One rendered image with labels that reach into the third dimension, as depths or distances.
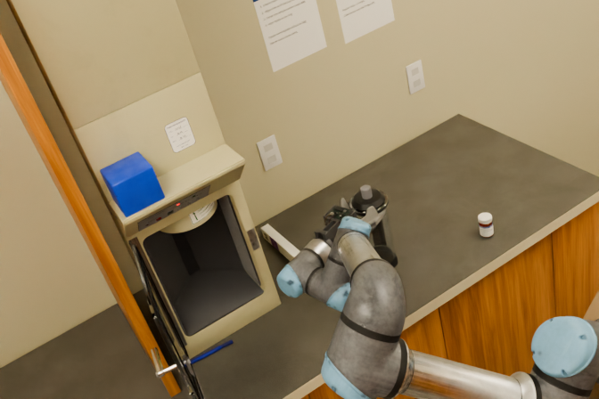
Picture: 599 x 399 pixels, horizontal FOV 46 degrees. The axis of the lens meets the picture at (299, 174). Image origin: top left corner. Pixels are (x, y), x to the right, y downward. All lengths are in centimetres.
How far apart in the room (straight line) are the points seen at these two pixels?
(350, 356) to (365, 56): 138
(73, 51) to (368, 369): 89
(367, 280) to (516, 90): 184
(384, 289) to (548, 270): 115
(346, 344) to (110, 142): 73
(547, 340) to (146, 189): 90
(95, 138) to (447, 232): 111
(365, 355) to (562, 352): 40
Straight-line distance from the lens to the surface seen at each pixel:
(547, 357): 148
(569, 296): 254
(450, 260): 211
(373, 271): 132
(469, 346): 228
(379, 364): 131
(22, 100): 149
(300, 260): 174
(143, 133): 168
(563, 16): 311
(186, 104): 169
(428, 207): 231
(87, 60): 159
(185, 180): 167
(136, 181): 159
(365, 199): 190
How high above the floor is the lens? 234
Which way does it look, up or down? 32 degrees down
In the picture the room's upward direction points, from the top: 16 degrees counter-clockwise
